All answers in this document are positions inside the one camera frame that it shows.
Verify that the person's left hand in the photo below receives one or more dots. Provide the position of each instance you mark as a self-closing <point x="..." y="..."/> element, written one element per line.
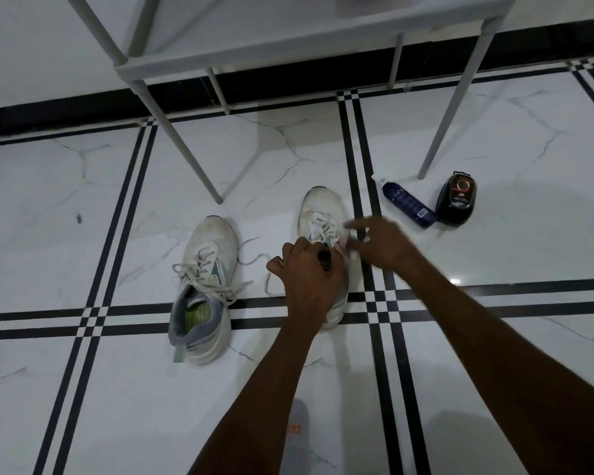
<point x="309" y="286"/>

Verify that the person's right hand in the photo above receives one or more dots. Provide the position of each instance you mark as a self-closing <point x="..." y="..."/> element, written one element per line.
<point x="386" y="244"/>

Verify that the white shoelace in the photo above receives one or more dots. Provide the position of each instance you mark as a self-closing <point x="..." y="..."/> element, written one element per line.
<point x="322" y="229"/>
<point x="203" y="274"/>

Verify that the white sneaker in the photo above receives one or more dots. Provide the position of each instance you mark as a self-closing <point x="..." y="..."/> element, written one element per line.
<point x="213" y="232"/>
<point x="322" y="200"/>

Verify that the person's right forearm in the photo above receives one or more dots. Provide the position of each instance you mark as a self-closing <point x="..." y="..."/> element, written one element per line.
<point x="515" y="371"/>

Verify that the person's left forearm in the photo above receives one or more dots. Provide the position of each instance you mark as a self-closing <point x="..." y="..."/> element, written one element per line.
<point x="257" y="405"/>

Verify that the black shoe polish container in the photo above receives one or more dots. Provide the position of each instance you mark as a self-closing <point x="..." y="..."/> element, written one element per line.
<point x="455" y="200"/>

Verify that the grey metal shelf rack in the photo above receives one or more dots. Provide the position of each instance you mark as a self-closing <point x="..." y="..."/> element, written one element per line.
<point x="302" y="49"/>

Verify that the dark blue spray bottle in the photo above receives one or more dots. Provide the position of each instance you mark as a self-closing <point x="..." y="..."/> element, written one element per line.
<point x="408" y="202"/>

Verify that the white sock with orange print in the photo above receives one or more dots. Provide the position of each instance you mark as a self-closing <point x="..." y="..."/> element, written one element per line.
<point x="297" y="440"/>

